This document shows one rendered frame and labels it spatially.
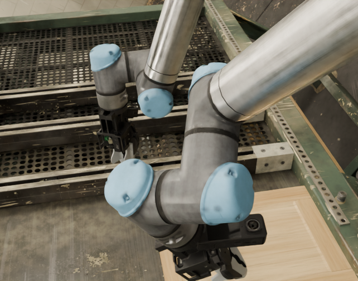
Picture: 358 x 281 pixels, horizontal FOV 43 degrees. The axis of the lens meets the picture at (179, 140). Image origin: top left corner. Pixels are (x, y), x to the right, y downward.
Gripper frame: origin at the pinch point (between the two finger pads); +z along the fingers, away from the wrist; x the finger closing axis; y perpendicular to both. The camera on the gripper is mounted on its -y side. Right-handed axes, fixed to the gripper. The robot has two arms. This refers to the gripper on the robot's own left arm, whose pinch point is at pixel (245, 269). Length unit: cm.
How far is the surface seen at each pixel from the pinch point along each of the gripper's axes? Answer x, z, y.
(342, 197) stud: -35, 46, -17
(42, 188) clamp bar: -48, 3, 59
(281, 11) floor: -260, 141, -20
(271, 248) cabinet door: -22.0, 37.2, 4.5
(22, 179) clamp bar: -51, -1, 64
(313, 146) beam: -60, 51, -14
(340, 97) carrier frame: -133, 117, -30
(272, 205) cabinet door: -38, 41, 2
